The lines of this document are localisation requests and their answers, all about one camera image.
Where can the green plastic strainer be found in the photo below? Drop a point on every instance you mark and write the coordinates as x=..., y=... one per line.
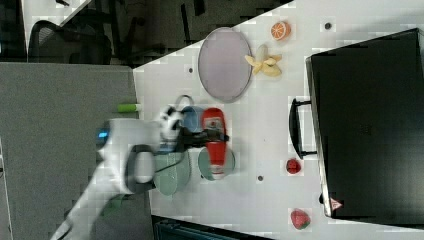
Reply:
x=173, y=173

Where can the green mug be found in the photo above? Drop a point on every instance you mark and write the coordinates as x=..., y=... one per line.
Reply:
x=204, y=165

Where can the orange slice toy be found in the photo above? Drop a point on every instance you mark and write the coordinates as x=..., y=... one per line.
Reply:
x=280, y=30

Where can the blue cup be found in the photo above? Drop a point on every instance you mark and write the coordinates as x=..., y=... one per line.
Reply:
x=192, y=118

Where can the small red green strawberry toy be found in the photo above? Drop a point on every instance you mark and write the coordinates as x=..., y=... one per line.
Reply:
x=293, y=166

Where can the red plush ketchup bottle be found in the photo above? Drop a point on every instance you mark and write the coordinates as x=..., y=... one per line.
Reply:
x=213, y=122

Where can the black toaster oven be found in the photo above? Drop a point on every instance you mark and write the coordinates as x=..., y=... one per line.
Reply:
x=367, y=104

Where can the yellow plush peeled banana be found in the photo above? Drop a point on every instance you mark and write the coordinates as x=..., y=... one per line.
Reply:
x=264, y=62

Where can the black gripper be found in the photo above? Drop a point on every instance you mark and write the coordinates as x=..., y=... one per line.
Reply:
x=188, y=139

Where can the black office chair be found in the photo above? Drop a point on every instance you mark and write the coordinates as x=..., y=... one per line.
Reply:
x=72, y=44

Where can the green plush pepper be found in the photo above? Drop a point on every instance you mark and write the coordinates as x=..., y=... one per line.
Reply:
x=128, y=108

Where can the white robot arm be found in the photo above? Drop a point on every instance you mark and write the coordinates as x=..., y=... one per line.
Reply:
x=128, y=150

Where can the grey round plate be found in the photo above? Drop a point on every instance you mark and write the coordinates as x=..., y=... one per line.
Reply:
x=222, y=68

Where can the red plush strawberry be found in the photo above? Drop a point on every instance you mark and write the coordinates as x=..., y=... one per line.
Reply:
x=300, y=219

